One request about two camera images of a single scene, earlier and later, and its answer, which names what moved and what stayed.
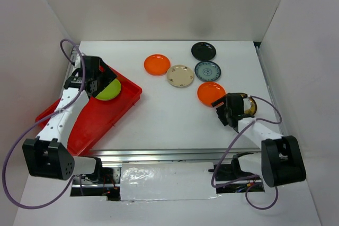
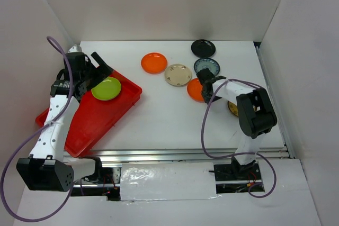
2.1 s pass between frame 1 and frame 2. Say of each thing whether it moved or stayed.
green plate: stayed
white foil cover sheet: stayed
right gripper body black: moved
